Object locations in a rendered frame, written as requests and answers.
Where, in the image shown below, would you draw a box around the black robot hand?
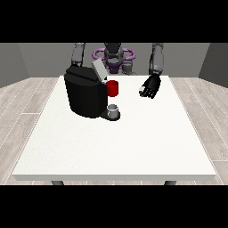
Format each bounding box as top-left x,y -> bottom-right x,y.
138,74 -> 162,100

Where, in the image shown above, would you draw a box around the red pod holder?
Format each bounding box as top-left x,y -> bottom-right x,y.
106,79 -> 119,98

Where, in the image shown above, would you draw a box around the pale grey machine lid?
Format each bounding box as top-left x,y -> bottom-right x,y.
90,58 -> 109,81

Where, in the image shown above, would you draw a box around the black coffee machine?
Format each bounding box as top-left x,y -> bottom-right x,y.
63,65 -> 121,122

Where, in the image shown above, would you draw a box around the small grey cup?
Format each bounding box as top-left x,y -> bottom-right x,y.
107,103 -> 120,118

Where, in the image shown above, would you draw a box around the grey robot trunk purple rings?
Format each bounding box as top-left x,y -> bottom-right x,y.
92,43 -> 138,76

